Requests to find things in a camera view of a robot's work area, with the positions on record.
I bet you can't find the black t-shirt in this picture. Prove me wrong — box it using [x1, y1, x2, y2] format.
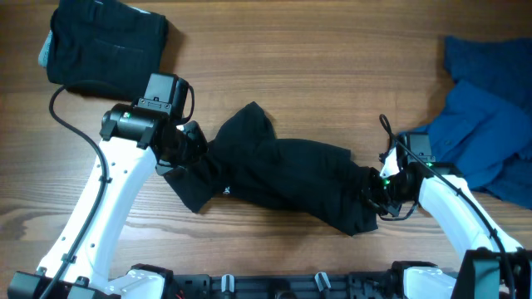
[164, 102, 378, 236]

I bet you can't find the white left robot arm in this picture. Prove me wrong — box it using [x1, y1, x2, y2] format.
[7, 104, 206, 298]

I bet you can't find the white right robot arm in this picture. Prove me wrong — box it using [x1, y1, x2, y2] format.
[362, 163, 531, 298]

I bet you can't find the blue polo shirt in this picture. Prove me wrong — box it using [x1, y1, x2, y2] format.
[414, 81, 531, 208]

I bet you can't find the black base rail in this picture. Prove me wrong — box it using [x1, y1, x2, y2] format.
[174, 272, 400, 299]

